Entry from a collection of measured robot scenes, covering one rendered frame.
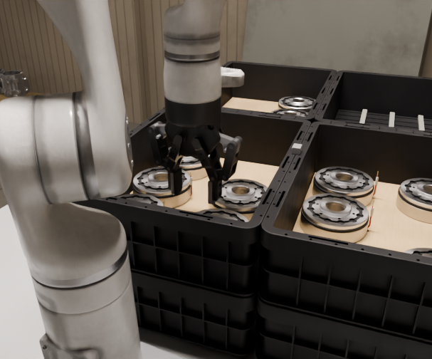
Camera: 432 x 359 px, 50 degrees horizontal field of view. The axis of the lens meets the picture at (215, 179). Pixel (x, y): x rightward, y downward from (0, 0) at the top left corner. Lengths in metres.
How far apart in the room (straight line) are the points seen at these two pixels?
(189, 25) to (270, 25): 2.17
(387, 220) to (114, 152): 0.54
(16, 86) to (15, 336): 3.25
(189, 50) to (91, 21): 0.22
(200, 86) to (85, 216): 0.22
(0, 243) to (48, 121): 0.67
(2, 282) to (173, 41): 0.54
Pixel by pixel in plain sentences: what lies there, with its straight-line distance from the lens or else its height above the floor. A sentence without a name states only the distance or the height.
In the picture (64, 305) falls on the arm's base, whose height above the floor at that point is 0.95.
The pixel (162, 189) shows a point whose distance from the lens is 0.80.
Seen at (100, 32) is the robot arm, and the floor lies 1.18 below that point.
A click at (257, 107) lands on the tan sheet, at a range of 1.28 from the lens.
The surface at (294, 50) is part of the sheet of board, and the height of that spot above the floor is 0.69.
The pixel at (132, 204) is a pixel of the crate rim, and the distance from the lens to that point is 0.62.
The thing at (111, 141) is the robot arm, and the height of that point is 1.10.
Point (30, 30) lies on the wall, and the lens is 4.17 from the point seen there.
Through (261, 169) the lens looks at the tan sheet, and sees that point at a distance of 0.93.
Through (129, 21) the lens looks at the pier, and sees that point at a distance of 3.37.
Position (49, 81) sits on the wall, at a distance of 4.18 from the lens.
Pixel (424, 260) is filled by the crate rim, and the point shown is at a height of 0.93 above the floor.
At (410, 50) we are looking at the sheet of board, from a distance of 2.58.
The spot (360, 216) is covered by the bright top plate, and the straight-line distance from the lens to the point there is 0.75.
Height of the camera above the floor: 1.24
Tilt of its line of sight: 28 degrees down
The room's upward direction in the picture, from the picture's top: straight up
